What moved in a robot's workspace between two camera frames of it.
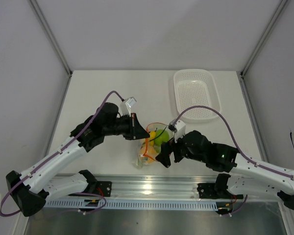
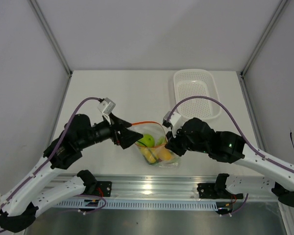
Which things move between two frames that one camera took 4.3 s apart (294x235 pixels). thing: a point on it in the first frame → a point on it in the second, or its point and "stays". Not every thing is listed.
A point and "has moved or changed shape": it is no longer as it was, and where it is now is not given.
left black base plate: x=104 y=188 stays
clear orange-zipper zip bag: x=159 y=133 has moved or changed shape
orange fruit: x=151 y=152 has moved or changed shape
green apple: x=164 y=137 → x=148 y=140
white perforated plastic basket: x=196 y=87 stays
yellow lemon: x=153 y=134 → x=150 y=153
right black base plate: x=209 y=191 stays
